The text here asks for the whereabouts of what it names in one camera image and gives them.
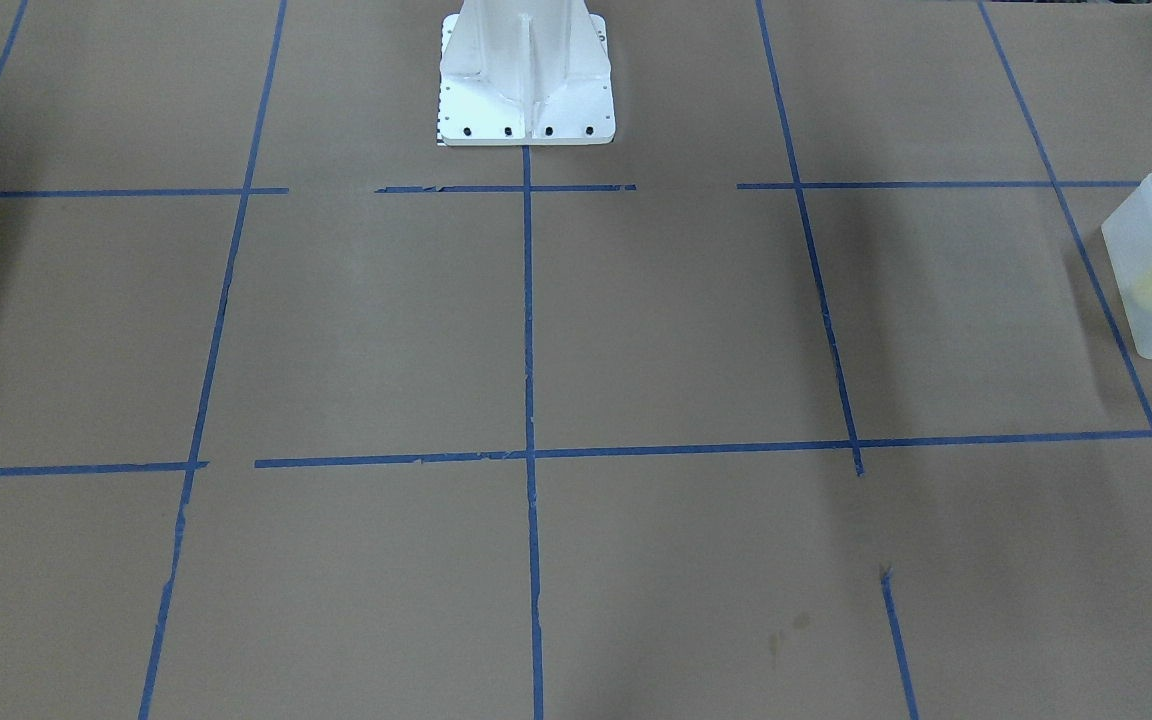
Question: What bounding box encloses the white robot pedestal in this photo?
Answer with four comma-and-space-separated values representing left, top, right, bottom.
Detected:
435, 1, 617, 147

